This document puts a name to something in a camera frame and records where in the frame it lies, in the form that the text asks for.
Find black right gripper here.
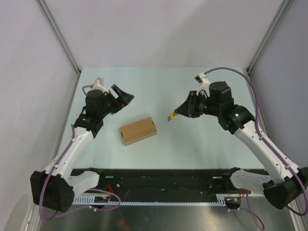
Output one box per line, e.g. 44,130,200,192
176,90,221,118

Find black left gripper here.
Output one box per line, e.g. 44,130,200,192
98,85,134,118

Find yellow utility knife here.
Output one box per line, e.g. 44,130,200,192
167,112,179,122

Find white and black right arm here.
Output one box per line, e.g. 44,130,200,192
175,81,308,209

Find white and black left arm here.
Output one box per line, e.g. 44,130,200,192
30,84,134,213

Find brown cardboard express box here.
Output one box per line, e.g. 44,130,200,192
119,117,157,146

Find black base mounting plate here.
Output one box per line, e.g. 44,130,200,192
69,168,269,196

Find shiny metal front plate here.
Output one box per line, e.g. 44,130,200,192
37,196,300,231

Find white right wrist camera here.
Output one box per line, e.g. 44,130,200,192
194,73,211,95

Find white slotted cable duct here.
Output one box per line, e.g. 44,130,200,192
73,193,226,206

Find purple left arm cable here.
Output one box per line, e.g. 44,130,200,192
38,84,121,222

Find aluminium frame post left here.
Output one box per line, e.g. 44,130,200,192
36,0,81,76

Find aluminium frame post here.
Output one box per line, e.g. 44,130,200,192
36,0,81,76
246,0,294,75

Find aluminium frame post right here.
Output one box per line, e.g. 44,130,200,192
246,0,294,75

